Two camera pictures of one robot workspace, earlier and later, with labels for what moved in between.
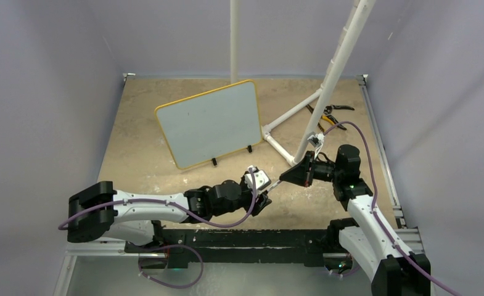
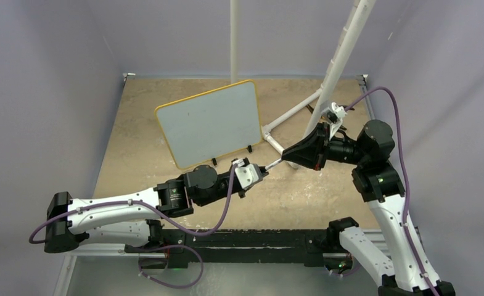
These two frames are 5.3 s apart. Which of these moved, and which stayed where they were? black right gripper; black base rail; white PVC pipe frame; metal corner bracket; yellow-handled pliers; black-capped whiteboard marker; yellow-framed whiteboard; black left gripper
Moved: black right gripper; yellow-handled pliers; black left gripper; black-capped whiteboard marker
Stayed: black base rail; white PVC pipe frame; metal corner bracket; yellow-framed whiteboard
